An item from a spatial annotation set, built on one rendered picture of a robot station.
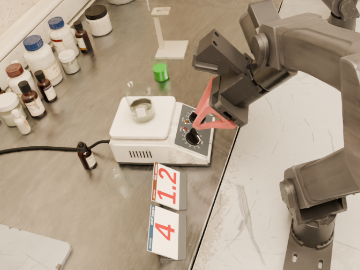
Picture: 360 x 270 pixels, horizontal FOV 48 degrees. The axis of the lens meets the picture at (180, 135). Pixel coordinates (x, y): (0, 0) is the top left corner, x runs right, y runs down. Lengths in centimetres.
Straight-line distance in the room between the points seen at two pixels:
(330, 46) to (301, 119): 49
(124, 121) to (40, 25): 54
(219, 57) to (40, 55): 59
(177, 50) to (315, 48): 71
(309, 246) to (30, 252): 49
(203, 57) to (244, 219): 30
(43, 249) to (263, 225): 40
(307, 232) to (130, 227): 31
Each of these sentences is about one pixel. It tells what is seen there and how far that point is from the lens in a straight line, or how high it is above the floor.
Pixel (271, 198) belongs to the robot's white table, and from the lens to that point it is 78.
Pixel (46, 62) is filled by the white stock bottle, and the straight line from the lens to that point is 111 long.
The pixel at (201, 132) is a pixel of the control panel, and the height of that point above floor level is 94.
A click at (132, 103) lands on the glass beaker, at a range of 78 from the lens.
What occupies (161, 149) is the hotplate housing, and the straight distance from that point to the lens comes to 80.
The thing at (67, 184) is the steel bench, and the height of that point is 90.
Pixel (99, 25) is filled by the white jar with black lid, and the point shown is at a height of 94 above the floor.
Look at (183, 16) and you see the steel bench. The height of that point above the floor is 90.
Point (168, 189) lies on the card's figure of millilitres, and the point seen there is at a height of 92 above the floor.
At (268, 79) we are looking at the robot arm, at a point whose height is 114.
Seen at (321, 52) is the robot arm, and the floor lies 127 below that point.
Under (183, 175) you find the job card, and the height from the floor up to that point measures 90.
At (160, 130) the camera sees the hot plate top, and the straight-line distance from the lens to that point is 79.
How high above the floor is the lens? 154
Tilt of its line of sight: 45 degrees down
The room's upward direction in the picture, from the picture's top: 11 degrees counter-clockwise
